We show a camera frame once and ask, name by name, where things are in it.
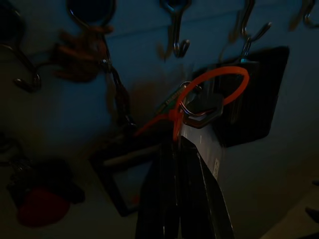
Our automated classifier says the black square pouch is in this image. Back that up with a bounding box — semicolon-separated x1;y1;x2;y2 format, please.
190;45;292;148

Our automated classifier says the black chain strap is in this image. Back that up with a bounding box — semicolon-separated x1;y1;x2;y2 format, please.
100;57;137;130

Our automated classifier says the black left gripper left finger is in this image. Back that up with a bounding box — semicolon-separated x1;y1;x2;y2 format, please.
135;142;181;239

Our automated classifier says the red round charm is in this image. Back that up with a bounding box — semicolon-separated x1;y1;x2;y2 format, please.
16;186;72;228

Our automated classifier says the black rectangular frame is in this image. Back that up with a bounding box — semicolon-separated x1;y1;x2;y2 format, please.
89;143;161;218

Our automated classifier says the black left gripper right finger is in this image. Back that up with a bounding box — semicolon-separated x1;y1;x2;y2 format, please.
177;135;235;239

